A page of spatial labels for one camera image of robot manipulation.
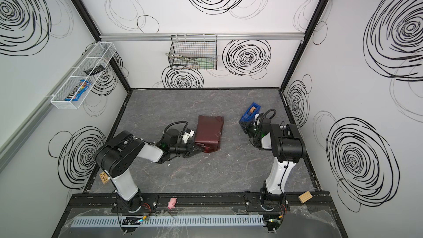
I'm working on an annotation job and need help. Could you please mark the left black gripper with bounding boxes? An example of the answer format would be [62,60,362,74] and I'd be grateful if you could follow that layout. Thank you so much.
[170,140,204,158]

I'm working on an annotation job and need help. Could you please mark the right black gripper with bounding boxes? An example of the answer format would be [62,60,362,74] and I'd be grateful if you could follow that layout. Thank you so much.
[239,121,260,139]

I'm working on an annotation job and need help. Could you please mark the red wrapping paper sheet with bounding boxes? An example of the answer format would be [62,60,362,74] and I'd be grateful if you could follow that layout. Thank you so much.
[195,115,224,153]

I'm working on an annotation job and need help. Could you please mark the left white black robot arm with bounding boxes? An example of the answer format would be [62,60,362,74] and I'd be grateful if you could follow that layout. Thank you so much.
[95,121,205,213]

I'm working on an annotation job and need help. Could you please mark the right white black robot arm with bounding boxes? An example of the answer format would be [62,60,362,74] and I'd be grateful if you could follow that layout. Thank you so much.
[239,104,306,212]

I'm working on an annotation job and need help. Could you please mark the blue tape dispenser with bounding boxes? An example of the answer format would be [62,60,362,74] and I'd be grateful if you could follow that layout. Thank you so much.
[239,102,261,127]

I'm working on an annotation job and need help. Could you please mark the small pink pig figure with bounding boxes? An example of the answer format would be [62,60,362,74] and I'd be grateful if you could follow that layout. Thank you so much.
[167,197,177,210]

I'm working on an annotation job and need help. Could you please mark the green item in basket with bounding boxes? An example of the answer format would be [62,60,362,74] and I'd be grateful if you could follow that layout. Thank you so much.
[193,58,217,70]

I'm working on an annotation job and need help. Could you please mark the small wooden block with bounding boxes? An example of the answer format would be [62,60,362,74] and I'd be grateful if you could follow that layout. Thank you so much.
[298,191,313,204]

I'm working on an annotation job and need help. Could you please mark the metal tongs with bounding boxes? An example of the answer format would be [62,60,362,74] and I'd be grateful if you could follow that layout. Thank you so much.
[165,53,198,65]

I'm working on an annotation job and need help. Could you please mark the wooden stamped tile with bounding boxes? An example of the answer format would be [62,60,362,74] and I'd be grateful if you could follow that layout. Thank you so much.
[99,171,110,185]

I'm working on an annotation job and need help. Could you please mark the blue candy packet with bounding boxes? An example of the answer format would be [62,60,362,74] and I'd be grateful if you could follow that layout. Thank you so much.
[65,80,91,101]

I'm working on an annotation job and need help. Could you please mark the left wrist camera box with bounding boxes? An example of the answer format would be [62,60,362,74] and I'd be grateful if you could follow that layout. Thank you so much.
[181,129,195,144]

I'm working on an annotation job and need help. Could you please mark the grey slotted cable duct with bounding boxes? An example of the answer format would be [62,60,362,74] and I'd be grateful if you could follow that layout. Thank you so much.
[70,215,265,228]

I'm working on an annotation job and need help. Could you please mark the black wire wall basket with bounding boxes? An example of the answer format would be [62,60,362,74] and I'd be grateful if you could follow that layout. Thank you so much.
[168,34,218,70]

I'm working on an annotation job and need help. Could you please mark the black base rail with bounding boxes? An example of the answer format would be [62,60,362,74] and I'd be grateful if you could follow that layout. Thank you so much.
[65,191,333,214]

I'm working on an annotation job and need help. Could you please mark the white wire wall shelf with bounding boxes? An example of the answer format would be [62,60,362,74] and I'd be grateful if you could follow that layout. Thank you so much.
[50,42,117,110]

